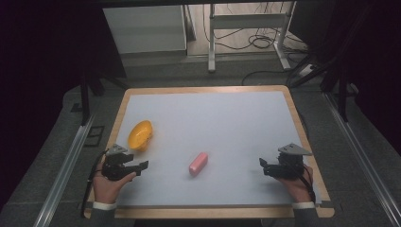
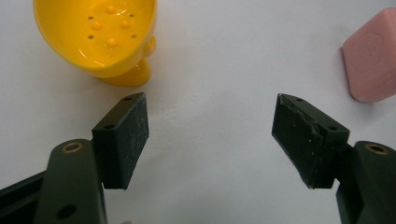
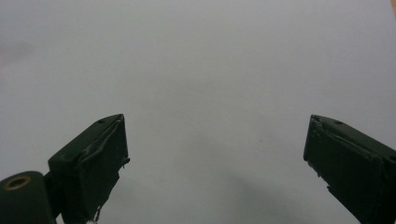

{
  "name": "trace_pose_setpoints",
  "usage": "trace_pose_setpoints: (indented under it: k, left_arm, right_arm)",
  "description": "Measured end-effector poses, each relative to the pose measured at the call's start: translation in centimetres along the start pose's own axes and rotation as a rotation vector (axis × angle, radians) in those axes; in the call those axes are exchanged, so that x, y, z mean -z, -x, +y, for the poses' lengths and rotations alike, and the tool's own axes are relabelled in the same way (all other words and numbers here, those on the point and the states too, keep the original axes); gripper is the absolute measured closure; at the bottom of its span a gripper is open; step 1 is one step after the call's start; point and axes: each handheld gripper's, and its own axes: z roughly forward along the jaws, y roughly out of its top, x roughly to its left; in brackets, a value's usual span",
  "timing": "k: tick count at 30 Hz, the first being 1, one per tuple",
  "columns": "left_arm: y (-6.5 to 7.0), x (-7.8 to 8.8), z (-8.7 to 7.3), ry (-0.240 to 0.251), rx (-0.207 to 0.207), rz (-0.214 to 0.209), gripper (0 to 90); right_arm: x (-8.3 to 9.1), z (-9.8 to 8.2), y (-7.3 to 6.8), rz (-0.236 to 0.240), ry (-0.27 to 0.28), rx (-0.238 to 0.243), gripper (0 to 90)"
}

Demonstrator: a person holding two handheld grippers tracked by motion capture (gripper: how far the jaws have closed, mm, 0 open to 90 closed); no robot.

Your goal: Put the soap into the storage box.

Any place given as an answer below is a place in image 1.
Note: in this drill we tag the dark curtain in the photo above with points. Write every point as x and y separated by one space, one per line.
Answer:
372 63
41 63

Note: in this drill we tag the white power strip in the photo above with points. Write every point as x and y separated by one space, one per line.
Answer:
306 70

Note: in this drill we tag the dark metal stand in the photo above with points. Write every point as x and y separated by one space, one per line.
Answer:
342 94
85 101

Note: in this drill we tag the yellow plastic bowl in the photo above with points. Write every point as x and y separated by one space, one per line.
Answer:
140 135

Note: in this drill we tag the pink rounded block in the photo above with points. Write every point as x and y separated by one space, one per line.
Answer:
198 164

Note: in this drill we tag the person's left hand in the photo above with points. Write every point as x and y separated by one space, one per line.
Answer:
107 189

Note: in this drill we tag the aluminium rail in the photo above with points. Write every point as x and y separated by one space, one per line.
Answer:
63 176
362 157

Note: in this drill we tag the black floor plate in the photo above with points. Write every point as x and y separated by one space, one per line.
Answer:
94 136

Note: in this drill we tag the person's right hand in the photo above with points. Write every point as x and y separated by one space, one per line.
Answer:
296 189

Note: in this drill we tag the white cabinet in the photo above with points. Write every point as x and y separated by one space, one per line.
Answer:
145 28

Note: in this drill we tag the white metal desk frame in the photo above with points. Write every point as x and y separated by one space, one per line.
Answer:
246 21

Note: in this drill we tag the white table mat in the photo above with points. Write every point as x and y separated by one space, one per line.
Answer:
220 126

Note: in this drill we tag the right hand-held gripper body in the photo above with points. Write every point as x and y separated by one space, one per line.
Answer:
290 164

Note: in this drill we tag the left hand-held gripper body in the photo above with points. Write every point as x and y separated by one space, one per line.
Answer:
114 165

